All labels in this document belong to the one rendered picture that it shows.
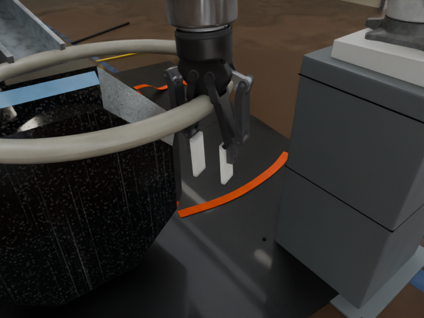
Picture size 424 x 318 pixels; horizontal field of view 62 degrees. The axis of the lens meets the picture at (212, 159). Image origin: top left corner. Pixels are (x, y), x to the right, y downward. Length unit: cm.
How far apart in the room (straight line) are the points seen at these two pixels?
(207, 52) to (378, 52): 63
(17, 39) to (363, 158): 92
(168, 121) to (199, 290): 99
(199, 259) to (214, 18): 113
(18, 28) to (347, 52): 83
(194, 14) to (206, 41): 4
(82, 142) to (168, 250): 110
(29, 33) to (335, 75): 77
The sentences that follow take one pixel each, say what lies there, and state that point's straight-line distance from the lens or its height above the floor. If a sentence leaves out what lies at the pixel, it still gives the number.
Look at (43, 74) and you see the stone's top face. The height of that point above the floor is 80.
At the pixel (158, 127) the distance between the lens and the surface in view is 45.
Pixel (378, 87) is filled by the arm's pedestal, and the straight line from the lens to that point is 98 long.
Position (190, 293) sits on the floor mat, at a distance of 137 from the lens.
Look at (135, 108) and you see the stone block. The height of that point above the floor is 67.
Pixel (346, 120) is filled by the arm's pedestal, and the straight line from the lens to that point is 106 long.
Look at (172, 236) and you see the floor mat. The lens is 154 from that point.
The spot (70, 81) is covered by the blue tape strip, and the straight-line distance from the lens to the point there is 99.
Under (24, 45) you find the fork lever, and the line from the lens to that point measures 94.
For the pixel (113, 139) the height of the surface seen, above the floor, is 93.
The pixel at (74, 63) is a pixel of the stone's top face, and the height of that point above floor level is 80.
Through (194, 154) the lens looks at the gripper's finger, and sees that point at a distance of 56.
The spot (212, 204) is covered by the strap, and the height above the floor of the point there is 2.
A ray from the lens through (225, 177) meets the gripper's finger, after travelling 55.
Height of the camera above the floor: 115
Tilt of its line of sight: 36 degrees down
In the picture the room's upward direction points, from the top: straight up
